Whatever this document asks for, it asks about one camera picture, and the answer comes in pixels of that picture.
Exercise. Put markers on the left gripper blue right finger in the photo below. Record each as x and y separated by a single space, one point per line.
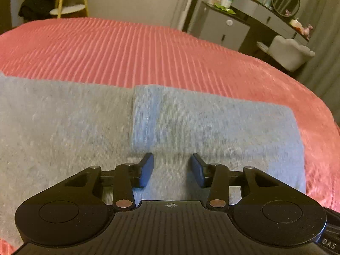
205 174

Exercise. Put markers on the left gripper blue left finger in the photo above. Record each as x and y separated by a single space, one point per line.
137 175

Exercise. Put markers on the grey sweatpants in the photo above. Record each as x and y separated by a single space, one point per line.
51 130

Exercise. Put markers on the pink ribbed bedspread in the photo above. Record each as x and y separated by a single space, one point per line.
126 55

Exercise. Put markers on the grey drawer cabinet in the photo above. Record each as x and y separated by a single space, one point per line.
218 27

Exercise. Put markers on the white shell back chair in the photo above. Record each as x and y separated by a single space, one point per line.
287 52

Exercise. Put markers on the grey vanity desk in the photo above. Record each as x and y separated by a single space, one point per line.
264 26

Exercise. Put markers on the pink plush toy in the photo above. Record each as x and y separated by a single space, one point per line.
306 31

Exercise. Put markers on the black bag on floor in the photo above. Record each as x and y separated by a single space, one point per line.
33 10

